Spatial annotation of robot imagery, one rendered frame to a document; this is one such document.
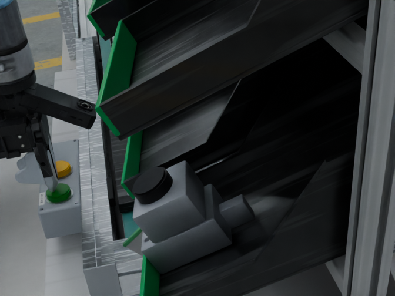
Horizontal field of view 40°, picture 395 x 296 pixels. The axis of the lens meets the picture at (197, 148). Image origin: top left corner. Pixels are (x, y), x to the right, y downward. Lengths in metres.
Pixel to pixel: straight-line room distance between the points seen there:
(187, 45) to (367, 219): 0.15
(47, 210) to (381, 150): 0.70
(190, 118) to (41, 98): 0.31
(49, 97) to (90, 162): 0.21
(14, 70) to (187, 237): 0.45
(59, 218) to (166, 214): 0.54
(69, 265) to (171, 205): 0.58
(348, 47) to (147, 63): 0.14
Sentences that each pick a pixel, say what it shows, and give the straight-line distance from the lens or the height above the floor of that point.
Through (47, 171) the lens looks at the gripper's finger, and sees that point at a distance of 0.86.
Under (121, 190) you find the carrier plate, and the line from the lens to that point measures 0.90.
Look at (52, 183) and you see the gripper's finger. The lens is 0.89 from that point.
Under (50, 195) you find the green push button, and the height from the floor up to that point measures 0.97.
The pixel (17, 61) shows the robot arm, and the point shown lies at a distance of 0.79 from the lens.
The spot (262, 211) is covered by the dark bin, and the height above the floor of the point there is 1.23.
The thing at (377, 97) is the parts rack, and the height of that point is 1.38.
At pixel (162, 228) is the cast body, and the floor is 1.24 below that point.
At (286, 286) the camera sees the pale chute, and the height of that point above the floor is 1.12.
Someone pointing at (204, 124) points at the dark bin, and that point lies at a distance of 0.55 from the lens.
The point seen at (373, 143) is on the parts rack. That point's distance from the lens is 0.28.
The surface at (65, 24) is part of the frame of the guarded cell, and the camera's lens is 1.64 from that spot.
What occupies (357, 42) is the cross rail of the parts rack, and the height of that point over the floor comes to 1.39.
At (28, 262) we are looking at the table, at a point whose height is 0.86.
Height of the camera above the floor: 1.50
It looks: 33 degrees down
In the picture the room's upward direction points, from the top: 6 degrees counter-clockwise
